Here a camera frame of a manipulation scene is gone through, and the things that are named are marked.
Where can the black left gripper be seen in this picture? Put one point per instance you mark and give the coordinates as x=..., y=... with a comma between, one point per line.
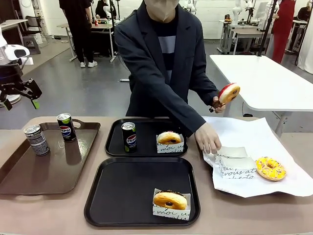
x=11, y=80

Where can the black Pepsi can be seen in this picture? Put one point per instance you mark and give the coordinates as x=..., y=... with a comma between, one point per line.
x=66, y=129
x=129, y=139

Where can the glazed donut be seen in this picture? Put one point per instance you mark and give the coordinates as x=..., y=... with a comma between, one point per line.
x=168, y=148

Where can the chocolate frosted donut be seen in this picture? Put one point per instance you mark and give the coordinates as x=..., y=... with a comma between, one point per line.
x=163, y=199

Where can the black serving tongs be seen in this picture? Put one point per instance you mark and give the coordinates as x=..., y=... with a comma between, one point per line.
x=211, y=109

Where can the red frosted donut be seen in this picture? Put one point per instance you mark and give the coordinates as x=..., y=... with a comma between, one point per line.
x=227, y=94

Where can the person's left forearm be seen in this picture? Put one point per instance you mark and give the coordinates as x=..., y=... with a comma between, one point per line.
x=205, y=90

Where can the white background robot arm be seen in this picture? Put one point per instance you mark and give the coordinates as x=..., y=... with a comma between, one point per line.
x=192, y=6
x=236, y=11

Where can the person's right forearm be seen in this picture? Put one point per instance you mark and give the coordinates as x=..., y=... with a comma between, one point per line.
x=183, y=110

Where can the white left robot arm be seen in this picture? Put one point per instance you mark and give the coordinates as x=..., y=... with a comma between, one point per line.
x=14, y=52

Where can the person's right hand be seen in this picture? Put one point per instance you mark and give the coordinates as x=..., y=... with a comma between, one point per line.
x=209, y=139

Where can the person's left hand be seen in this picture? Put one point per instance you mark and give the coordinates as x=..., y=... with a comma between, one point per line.
x=218, y=107

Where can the black can with white print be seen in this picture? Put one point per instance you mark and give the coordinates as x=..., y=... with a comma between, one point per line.
x=38, y=143

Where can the grey plastic stool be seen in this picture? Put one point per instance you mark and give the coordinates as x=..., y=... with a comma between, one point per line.
x=35, y=46

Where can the black office chair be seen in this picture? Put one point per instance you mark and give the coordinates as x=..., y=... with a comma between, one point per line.
x=33, y=23

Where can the standing person in black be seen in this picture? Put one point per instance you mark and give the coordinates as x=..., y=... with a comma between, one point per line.
x=78, y=29

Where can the grey desk with white legs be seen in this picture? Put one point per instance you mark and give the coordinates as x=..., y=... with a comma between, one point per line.
x=102, y=26

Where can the seated person in black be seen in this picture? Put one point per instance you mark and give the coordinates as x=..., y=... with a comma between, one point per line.
x=100, y=9

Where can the person's torso in dark jacket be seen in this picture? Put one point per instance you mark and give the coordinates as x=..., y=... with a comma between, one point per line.
x=151, y=73

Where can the small black plastic tray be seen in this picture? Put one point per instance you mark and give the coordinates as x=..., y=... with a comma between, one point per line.
x=146, y=147

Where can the large black plastic tray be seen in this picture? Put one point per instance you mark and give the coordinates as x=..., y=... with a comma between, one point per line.
x=122, y=191

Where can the beige face mask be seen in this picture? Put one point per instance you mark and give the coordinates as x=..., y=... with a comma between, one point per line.
x=163, y=11

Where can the grey workbench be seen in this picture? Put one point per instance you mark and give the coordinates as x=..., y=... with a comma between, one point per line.
x=247, y=33

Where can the white printed paper sheet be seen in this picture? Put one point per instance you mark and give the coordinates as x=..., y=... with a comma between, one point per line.
x=256, y=137

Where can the large white table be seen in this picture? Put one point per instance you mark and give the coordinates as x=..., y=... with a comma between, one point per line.
x=264, y=80

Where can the black stand pole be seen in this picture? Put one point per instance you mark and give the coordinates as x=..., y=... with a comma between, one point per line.
x=267, y=27

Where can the yellow sprinkled donut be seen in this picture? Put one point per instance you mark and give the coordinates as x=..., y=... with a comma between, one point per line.
x=278, y=171

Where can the person in red apron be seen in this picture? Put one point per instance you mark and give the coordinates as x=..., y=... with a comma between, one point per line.
x=282, y=27

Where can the white curtain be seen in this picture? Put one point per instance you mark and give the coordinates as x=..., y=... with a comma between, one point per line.
x=306, y=49

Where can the seated person in dark top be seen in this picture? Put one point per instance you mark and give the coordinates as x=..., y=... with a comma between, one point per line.
x=303, y=13

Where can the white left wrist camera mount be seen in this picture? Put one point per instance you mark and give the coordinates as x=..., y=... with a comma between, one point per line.
x=29, y=61

